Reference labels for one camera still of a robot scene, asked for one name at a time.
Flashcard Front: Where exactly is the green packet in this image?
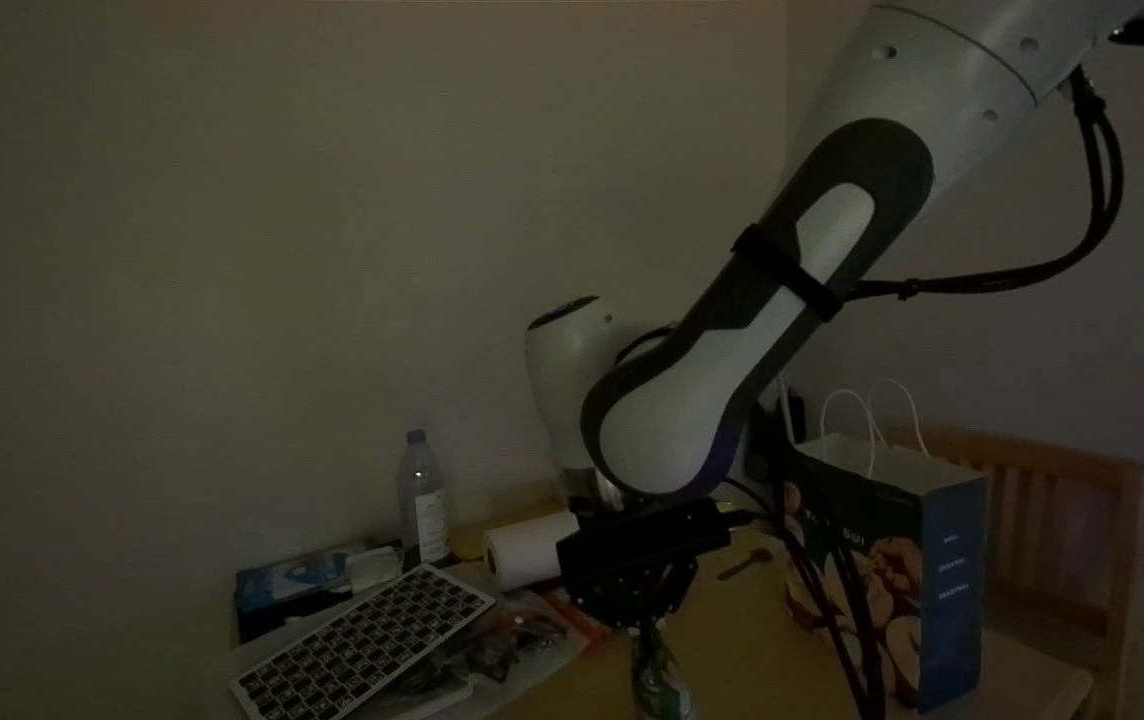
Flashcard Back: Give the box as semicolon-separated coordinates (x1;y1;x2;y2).
633;623;698;720

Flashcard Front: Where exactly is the black white patterned board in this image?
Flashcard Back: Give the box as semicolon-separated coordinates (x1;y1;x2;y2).
234;567;493;720

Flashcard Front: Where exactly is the wooden chair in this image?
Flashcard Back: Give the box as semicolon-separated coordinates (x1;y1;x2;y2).
923;425;1144;720

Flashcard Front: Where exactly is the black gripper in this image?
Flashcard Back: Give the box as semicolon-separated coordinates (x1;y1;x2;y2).
555;498;732;628

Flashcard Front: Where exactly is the clear water bottle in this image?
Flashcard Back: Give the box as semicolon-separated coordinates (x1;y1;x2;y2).
402;426;447;564

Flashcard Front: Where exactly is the white paper towel roll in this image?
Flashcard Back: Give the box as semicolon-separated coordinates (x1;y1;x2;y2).
484;513;582;587

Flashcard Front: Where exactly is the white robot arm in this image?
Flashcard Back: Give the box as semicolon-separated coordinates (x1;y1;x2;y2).
524;0;1144;628

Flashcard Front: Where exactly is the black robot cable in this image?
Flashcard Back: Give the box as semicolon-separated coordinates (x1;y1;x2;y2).
849;62;1128;305

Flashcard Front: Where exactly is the colourful magazine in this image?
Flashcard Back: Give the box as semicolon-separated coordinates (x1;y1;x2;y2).
353;593;607;720

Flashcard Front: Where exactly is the blue paper bag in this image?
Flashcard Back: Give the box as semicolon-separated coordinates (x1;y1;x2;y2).
783;409;990;711

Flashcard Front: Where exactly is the blue tissue pack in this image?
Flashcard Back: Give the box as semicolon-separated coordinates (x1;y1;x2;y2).
235;543;406;639

